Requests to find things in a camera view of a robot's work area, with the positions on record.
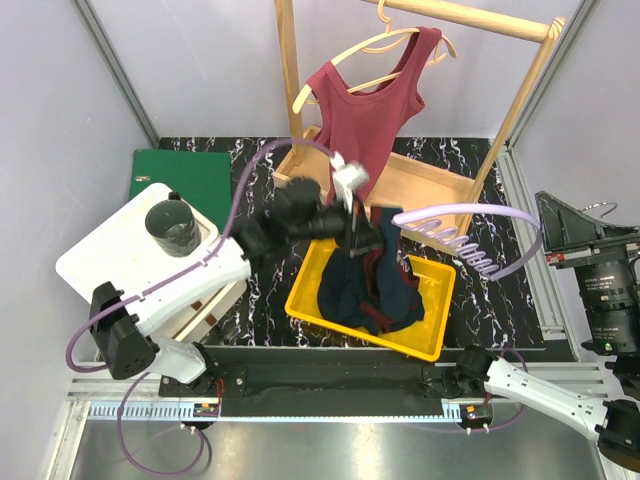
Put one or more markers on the wooden clothes rack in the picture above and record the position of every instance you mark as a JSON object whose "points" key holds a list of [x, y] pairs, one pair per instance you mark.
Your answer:
{"points": [[408, 182]]}

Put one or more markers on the dark grey cup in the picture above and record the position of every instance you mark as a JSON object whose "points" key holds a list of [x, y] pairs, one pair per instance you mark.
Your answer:
{"points": [[172, 225]]}

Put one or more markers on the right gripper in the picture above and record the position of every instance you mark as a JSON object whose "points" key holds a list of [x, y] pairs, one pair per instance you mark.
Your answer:
{"points": [[564, 226]]}

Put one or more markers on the navy tank top maroon trim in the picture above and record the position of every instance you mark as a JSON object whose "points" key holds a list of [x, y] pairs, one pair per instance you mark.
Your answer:
{"points": [[377, 291]]}

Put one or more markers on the white wooden storage box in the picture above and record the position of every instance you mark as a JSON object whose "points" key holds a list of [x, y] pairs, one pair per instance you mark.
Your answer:
{"points": [[121, 251]]}

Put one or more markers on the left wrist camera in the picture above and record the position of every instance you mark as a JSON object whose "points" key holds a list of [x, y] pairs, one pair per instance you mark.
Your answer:
{"points": [[346, 179]]}

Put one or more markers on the yellow plastic tray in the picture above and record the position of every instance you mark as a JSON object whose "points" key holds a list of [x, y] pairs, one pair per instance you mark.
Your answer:
{"points": [[422, 340]]}

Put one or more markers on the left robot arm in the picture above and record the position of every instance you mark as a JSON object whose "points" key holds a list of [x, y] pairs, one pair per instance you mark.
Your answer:
{"points": [[128, 338]]}

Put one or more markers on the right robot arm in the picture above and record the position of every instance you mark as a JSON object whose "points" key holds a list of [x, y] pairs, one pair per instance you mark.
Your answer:
{"points": [[610, 296]]}

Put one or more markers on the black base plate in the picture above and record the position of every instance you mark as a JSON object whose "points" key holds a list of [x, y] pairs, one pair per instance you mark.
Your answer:
{"points": [[311, 383]]}

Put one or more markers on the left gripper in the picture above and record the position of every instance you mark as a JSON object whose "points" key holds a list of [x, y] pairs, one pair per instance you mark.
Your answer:
{"points": [[360, 234]]}

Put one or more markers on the wooden clothes hanger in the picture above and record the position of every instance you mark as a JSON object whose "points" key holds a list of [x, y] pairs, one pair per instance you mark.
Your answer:
{"points": [[444, 47]]}

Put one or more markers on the green folder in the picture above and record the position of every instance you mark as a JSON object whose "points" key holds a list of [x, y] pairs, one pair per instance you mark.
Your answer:
{"points": [[202, 179]]}

